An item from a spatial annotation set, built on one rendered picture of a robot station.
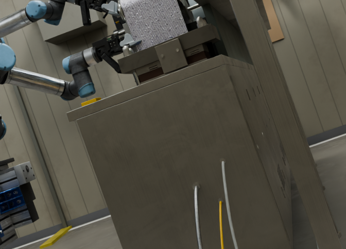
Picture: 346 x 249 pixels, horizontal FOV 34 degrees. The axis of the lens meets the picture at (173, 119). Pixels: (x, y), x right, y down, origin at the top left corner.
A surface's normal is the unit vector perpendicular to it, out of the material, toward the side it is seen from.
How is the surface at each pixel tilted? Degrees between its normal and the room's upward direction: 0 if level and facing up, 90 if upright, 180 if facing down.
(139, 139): 90
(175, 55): 90
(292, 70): 90
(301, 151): 90
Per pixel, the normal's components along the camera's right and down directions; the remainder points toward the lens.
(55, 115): -0.08, 0.04
